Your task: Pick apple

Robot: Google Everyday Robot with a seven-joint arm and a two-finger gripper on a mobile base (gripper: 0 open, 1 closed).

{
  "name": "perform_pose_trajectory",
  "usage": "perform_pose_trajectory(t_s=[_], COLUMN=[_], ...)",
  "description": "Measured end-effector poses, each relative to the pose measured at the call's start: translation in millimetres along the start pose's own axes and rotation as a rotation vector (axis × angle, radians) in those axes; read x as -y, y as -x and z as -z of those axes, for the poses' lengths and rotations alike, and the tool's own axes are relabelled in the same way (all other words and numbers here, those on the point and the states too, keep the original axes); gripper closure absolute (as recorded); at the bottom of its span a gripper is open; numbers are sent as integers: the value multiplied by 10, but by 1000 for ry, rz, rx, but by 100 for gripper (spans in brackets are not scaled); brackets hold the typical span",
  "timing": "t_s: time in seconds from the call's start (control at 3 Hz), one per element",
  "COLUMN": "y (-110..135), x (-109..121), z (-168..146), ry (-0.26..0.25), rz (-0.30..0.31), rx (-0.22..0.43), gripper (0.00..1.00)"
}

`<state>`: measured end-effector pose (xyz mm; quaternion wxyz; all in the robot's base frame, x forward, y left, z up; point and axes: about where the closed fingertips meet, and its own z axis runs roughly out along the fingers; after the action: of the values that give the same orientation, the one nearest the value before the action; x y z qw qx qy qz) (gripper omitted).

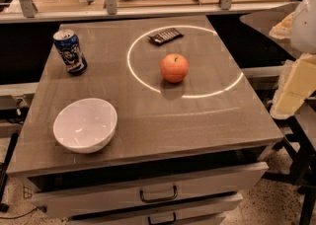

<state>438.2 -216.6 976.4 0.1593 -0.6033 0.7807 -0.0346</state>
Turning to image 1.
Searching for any white drawer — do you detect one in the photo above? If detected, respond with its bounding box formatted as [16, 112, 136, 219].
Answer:
[69, 193, 243, 225]
[32, 162, 268, 217]

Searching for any black floor cable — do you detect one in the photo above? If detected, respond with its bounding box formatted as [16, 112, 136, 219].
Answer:
[0, 205, 47, 220]

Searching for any upper white drawer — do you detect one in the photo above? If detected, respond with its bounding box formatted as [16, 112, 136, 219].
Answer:
[32, 162, 268, 217]

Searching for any black lower drawer handle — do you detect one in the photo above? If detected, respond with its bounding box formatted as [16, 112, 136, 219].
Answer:
[147, 212, 177, 225]

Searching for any orange-red apple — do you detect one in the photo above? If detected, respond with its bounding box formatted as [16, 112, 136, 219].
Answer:
[160, 53, 189, 83]

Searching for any dark snack bar packet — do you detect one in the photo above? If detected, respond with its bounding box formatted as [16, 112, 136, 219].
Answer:
[149, 28, 184, 45]

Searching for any lower white drawer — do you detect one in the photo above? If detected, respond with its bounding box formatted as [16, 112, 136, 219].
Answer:
[69, 193, 243, 225]

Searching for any blue soda can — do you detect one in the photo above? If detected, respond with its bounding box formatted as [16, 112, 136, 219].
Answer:
[53, 29, 88, 75]

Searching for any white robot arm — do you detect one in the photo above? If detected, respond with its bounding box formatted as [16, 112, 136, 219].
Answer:
[270, 0, 316, 119]

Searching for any black metal stand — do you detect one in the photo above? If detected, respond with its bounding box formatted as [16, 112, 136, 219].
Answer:
[263, 116, 316, 225]

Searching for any black upper drawer handle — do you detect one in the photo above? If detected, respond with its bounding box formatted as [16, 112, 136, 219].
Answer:
[139, 186, 178, 203]

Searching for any black drawer handle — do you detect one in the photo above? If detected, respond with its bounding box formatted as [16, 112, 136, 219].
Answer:
[139, 186, 178, 203]
[147, 212, 177, 225]

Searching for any white ceramic bowl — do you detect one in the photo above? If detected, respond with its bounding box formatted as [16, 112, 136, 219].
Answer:
[53, 98, 118, 154]

